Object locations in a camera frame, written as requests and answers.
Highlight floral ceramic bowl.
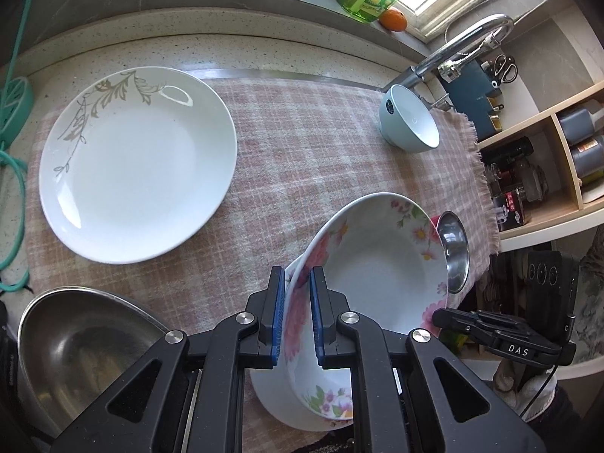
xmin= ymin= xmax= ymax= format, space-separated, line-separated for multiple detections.
xmin=249 ymin=193 xmax=449 ymax=431

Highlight white plate with leaf print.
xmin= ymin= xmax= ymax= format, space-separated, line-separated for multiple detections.
xmin=39 ymin=67 xmax=238 ymax=265

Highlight black scissors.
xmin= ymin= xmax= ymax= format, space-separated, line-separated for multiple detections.
xmin=493 ymin=54 xmax=520 ymax=83

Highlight teal hose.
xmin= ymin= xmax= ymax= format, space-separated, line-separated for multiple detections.
xmin=0 ymin=0 xmax=36 ymax=293

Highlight person's right hand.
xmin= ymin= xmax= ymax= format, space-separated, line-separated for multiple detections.
xmin=493 ymin=359 xmax=560 ymax=418

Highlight light blue bowl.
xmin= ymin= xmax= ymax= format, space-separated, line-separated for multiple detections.
xmin=379 ymin=84 xmax=441 ymax=153

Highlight large steel bowl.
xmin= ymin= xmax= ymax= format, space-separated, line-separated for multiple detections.
xmin=18 ymin=285 xmax=171 ymax=439

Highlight blue knife block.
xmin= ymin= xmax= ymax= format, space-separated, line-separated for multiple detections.
xmin=446 ymin=59 xmax=503 ymax=135

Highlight red and black box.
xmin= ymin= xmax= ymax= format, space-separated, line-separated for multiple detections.
xmin=493 ymin=189 xmax=527 ymax=232

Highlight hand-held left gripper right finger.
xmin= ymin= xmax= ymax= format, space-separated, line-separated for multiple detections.
xmin=309 ymin=267 xmax=548 ymax=453

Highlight pink plaid cloth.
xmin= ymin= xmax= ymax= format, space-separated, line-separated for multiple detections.
xmin=23 ymin=75 xmax=502 ymax=453

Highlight wooden shelf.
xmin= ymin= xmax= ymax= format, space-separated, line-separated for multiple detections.
xmin=476 ymin=75 xmax=604 ymax=253

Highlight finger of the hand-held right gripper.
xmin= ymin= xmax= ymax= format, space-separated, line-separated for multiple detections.
xmin=433 ymin=308 xmax=524 ymax=341

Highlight chrome kitchen faucet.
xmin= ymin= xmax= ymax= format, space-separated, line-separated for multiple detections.
xmin=384 ymin=14 xmax=515 ymax=105

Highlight small steel bowl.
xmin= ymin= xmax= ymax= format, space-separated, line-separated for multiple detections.
xmin=436 ymin=211 xmax=471 ymax=293

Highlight orange fruit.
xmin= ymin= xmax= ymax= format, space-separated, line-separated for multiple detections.
xmin=380 ymin=8 xmax=407 ymax=31

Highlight grey tin can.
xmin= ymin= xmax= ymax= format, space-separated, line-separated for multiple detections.
xmin=569 ymin=134 xmax=604 ymax=190

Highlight grey patterned cloth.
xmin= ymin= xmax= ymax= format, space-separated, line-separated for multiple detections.
xmin=578 ymin=229 xmax=604 ymax=364

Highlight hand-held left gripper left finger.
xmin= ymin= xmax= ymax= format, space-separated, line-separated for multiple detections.
xmin=55 ymin=267 xmax=287 ymax=453

